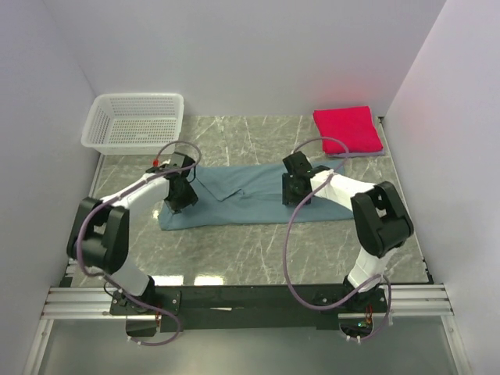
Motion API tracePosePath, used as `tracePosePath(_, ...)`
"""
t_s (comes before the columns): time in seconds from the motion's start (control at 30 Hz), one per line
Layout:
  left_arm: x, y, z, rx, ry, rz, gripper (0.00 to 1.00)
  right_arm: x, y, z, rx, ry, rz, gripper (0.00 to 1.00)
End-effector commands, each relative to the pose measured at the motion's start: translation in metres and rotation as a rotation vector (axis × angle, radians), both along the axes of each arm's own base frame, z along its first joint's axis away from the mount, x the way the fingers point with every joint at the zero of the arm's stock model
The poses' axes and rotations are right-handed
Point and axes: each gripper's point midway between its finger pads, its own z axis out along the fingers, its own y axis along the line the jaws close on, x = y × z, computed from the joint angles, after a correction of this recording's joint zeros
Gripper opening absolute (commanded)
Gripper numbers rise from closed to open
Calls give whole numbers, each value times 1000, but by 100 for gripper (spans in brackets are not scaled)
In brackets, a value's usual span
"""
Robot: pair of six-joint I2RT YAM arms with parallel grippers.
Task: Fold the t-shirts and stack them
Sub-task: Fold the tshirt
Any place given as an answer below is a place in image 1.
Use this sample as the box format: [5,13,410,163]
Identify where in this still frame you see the folded lavender t shirt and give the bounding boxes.
[325,150,385,158]

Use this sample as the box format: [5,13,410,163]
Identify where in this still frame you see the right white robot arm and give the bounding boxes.
[282,151,414,312]

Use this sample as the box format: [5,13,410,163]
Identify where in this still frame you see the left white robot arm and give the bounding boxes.
[66,152,198,314]

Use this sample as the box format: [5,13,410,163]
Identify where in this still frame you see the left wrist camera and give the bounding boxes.
[152,158,170,166]

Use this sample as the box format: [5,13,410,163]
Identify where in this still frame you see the folded red t shirt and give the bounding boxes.
[313,106,384,154]

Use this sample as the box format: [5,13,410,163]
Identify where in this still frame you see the black base crossbar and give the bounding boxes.
[109,284,388,330]

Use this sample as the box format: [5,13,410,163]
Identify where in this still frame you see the aluminium frame rail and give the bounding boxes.
[41,284,454,320]

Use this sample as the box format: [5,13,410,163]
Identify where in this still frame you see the blue-grey t shirt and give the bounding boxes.
[158,159,355,232]

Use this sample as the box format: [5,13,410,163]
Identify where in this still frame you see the white perforated plastic basket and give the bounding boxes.
[80,93,184,155]

